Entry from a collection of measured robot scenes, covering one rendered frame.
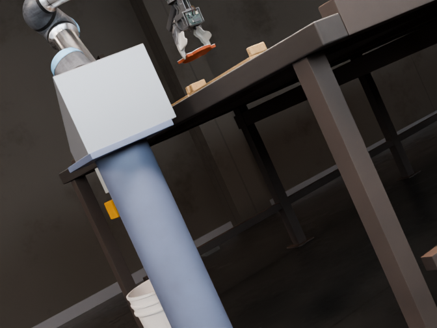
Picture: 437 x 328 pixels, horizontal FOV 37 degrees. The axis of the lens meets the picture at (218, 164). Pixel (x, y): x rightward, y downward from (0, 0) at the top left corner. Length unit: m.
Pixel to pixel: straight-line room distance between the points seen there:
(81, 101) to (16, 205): 2.96
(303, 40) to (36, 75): 3.63
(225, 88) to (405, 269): 0.68
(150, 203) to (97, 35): 3.41
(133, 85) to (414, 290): 0.96
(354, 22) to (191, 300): 0.92
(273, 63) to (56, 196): 3.38
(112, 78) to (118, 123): 0.13
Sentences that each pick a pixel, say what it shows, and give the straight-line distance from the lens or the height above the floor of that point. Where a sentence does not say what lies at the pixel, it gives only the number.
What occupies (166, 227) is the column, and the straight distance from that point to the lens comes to 1.93.
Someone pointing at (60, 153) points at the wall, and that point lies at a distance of 4.92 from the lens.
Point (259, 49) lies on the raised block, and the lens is 1.92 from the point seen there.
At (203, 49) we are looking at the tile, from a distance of 2.24.
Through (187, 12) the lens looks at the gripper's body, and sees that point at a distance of 2.26.
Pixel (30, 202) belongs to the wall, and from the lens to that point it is 4.83.
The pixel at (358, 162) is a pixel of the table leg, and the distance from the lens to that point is 1.61.
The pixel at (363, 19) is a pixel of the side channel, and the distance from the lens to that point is 1.62.
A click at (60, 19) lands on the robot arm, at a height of 1.38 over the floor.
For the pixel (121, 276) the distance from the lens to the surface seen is 3.24.
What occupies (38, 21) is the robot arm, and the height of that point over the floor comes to 1.40.
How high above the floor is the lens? 0.78
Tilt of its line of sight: 3 degrees down
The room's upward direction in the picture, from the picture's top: 24 degrees counter-clockwise
